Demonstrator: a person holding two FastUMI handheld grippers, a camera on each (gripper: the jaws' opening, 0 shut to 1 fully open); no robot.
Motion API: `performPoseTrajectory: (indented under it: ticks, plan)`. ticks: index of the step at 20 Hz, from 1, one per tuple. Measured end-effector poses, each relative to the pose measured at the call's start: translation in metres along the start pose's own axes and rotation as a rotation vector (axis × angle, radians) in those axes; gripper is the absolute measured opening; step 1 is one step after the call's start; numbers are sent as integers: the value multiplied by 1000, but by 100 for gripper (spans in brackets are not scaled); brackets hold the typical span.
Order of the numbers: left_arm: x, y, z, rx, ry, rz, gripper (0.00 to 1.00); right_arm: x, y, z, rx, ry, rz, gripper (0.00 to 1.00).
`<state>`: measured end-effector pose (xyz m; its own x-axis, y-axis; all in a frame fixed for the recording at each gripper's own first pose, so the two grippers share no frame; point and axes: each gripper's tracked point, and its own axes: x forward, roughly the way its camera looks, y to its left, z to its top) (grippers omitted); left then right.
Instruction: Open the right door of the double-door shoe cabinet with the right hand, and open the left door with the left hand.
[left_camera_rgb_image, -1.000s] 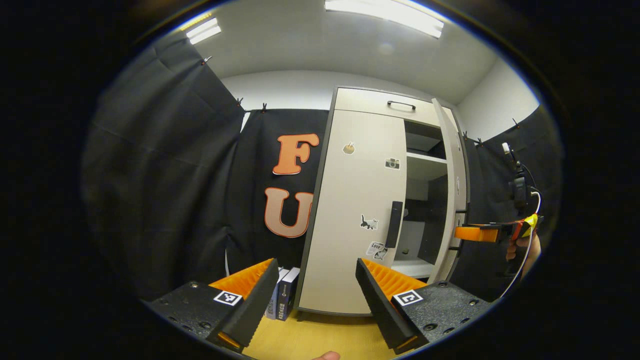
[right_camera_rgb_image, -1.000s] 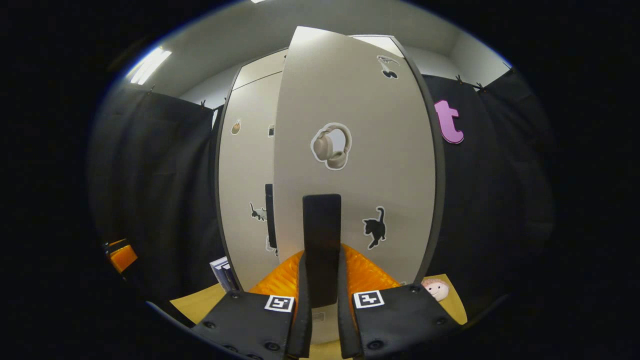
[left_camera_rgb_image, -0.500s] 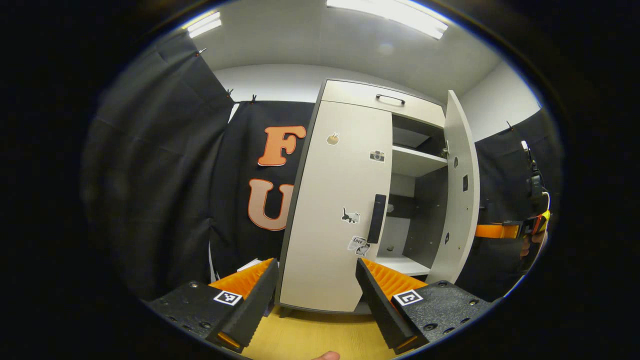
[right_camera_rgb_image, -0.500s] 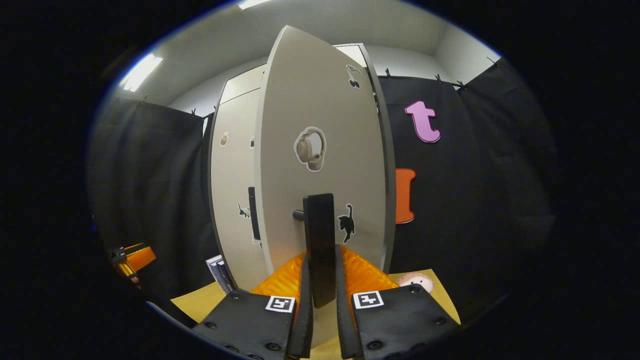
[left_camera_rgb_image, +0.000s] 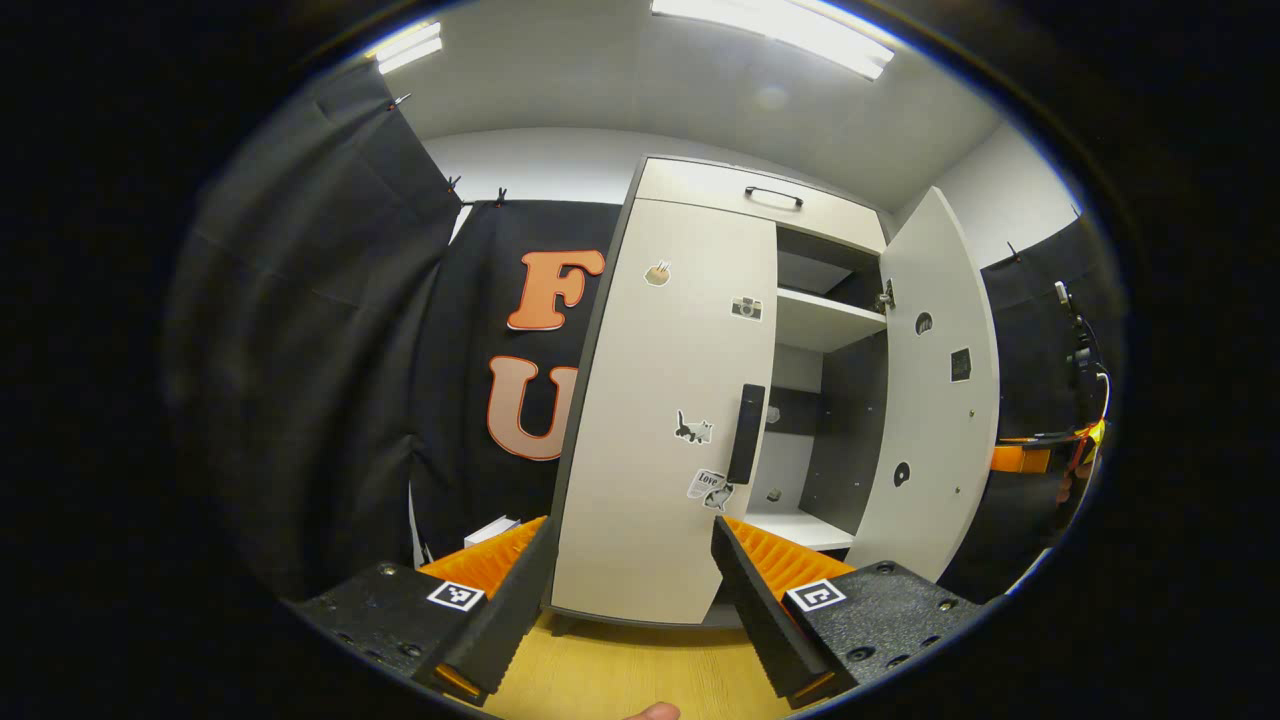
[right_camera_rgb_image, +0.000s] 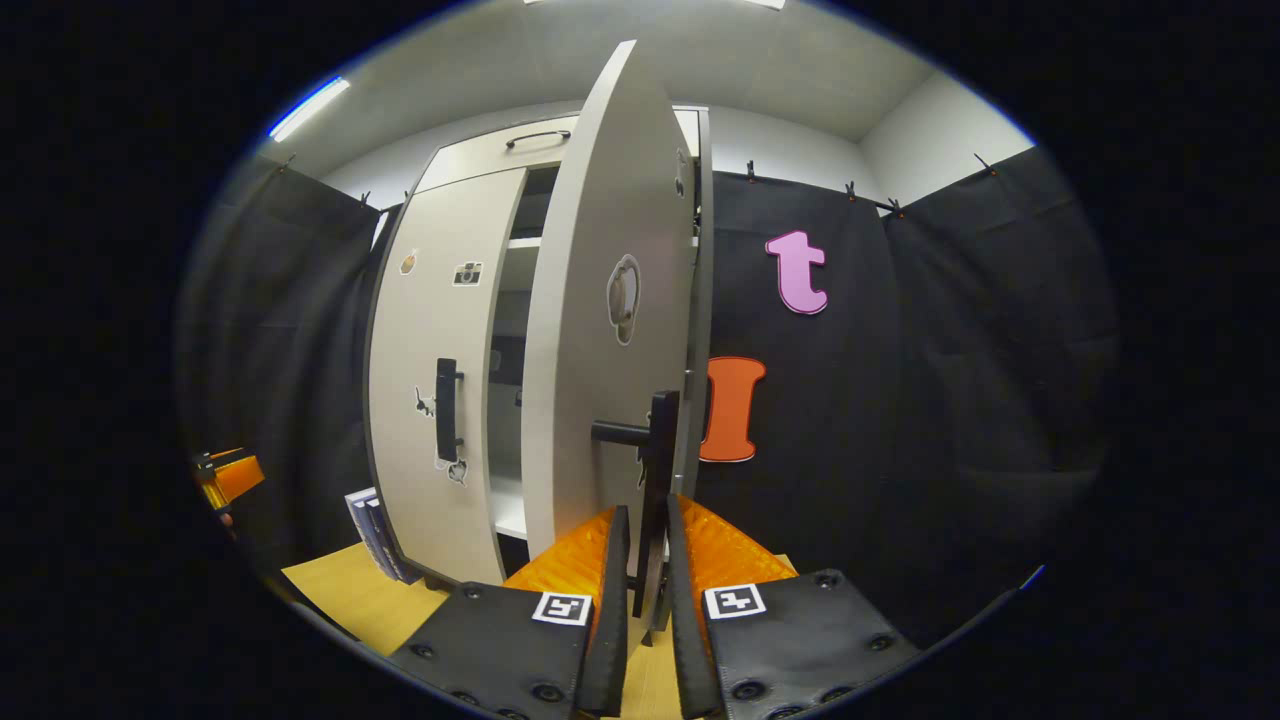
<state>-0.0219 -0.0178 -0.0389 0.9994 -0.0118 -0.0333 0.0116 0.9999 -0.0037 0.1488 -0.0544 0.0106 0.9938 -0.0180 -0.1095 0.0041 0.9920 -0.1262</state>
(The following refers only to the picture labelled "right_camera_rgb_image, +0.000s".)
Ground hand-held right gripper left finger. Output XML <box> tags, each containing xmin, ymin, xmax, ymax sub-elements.
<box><xmin>385</xmin><ymin>505</ymin><xmax>633</xmax><ymax>720</ymax></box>

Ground beige cabinet drawer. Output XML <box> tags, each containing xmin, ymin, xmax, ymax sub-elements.
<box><xmin>415</xmin><ymin>108</ymin><xmax>701</xmax><ymax>196</ymax></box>

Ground grey double-door shoe cabinet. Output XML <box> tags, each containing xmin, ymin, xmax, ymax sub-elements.
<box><xmin>362</xmin><ymin>105</ymin><xmax>713</xmax><ymax>591</ymax></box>

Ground small ceiling light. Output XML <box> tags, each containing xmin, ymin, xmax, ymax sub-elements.
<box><xmin>268</xmin><ymin>77</ymin><xmax>353</xmax><ymax>143</ymax></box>

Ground black backdrop cloth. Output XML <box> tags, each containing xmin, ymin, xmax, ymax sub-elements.
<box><xmin>175</xmin><ymin>145</ymin><xmax>1121</xmax><ymax>641</ymax></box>

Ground blue and white booklets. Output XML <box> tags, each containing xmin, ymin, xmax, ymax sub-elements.
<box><xmin>345</xmin><ymin>487</ymin><xmax>421</xmax><ymax>586</ymax></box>

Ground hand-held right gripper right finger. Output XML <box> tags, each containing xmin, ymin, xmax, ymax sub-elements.
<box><xmin>665</xmin><ymin>493</ymin><xmax>921</xmax><ymax>720</ymax></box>

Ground beige cabinet door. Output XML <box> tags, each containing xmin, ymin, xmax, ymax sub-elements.
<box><xmin>365</xmin><ymin>168</ymin><xmax>528</xmax><ymax>586</ymax></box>
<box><xmin>520</xmin><ymin>40</ymin><xmax>699</xmax><ymax>621</ymax></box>

